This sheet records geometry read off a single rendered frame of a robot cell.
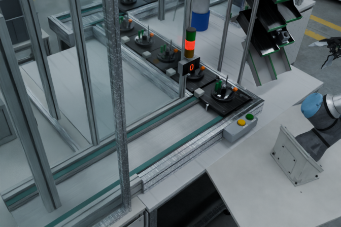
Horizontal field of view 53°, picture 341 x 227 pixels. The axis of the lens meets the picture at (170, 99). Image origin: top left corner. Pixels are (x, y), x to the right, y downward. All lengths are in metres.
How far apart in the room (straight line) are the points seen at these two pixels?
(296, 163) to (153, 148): 0.70
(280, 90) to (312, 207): 0.86
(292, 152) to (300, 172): 0.10
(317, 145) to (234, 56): 1.08
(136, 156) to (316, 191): 0.89
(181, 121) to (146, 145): 0.26
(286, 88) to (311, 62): 2.02
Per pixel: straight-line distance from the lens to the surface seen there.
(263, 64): 2.17
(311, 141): 1.75
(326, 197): 1.85
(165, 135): 1.83
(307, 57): 4.47
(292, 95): 2.34
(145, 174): 1.61
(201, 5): 2.74
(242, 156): 1.87
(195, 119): 1.93
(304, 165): 1.72
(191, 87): 2.05
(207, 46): 2.65
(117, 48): 0.99
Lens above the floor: 2.25
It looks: 41 degrees down
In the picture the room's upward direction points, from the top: 3 degrees clockwise
